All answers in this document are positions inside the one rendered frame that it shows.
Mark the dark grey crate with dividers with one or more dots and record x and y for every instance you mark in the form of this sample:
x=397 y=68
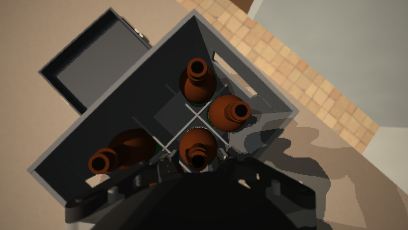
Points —
x=146 y=97

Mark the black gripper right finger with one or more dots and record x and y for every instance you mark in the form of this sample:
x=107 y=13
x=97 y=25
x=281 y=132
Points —
x=296 y=200

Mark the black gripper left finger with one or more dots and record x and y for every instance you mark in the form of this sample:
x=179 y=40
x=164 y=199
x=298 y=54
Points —
x=86 y=209

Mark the brown glass bottle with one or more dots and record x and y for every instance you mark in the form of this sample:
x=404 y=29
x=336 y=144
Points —
x=198 y=147
x=197 y=83
x=179 y=168
x=228 y=113
x=125 y=149

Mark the black rectangular tray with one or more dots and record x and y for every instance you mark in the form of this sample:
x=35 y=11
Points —
x=92 y=62

